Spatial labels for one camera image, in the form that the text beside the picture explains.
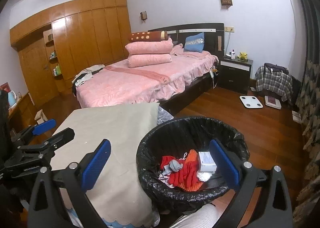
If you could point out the plaid cloth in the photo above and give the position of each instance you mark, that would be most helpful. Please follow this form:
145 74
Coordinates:
273 84

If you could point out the white garment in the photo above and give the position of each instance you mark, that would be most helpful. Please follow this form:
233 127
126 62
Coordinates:
83 80

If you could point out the white bathroom scale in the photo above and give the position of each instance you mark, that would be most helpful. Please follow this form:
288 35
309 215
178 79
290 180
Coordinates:
251 102

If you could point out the brown dotted bolster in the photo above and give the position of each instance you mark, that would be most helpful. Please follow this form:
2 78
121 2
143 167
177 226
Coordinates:
147 36

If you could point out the blue pillow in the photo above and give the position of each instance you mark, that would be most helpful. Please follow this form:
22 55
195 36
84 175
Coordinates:
195 43

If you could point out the small orange foam net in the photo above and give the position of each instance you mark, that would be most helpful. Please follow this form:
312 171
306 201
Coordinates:
193 156

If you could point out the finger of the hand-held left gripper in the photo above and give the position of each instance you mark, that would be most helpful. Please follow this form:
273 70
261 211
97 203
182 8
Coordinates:
62 136
43 126

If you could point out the beige garment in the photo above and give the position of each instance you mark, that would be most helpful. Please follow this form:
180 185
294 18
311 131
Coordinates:
93 68

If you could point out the white wrapper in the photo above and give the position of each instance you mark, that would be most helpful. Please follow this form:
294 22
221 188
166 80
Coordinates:
203 176

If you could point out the white flat box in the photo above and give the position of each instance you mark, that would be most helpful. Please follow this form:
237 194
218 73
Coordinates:
296 116

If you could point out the pink folded quilt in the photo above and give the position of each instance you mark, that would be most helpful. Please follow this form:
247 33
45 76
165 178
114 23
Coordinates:
147 61
147 46

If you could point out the beige wall socket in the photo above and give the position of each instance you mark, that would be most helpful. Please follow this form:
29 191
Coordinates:
229 29

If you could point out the wooden door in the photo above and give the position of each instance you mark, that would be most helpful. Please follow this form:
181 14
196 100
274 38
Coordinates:
35 73

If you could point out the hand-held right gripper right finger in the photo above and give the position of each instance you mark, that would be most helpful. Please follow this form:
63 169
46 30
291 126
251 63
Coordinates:
225 165

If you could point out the grey sock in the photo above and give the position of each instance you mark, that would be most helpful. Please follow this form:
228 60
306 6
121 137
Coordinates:
163 174
175 165

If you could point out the wooden wardrobe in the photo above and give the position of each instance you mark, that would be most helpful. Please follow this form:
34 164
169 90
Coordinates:
82 38

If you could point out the orange knitted cloth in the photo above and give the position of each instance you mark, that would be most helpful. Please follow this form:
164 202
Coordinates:
191 187

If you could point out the white bottle with dark cap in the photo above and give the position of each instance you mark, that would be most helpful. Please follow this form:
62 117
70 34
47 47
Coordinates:
233 55

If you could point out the brown flat scale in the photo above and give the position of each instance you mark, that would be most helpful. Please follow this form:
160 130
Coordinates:
273 102

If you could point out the person's white ribbed clothing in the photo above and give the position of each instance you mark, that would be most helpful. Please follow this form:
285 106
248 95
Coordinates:
200 218

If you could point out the dark bag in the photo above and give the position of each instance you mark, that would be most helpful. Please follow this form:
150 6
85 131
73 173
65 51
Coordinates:
275 68

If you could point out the dark nightstand with white drawer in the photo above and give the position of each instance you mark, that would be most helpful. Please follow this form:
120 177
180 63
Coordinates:
235 75

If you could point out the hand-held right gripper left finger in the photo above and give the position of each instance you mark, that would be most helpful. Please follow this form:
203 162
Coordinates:
96 165

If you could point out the dark patterned curtain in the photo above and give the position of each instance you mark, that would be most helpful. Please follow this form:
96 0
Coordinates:
310 93

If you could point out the light blue kettle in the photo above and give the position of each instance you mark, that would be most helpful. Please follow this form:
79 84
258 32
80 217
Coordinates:
12 99

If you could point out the dark garment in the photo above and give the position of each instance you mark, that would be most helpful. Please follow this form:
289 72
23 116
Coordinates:
74 90

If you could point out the grey quilted blanket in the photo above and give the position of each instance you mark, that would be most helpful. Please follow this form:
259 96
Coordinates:
163 116

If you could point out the dark wooden bed frame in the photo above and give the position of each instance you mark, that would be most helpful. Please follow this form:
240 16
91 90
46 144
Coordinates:
210 35

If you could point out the small brown wall lamp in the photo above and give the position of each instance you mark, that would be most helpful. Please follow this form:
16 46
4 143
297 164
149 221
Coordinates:
143 15

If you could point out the red knit cloth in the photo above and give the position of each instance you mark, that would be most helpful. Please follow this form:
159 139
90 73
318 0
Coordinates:
185 174

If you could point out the white cardboard box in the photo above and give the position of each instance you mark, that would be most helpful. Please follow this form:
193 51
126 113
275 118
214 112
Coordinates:
205 161

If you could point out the pink bedspread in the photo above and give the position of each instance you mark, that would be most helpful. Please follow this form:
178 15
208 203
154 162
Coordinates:
125 85

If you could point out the yellow plush toy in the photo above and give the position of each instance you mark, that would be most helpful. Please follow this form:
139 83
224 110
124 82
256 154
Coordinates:
242 56

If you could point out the black lined trash bin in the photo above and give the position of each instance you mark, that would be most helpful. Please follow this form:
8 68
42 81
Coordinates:
175 140

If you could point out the wooden sideboard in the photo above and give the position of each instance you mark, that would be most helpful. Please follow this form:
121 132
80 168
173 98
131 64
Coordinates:
23 109

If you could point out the green bottle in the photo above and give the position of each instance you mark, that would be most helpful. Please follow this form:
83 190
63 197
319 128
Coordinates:
58 70

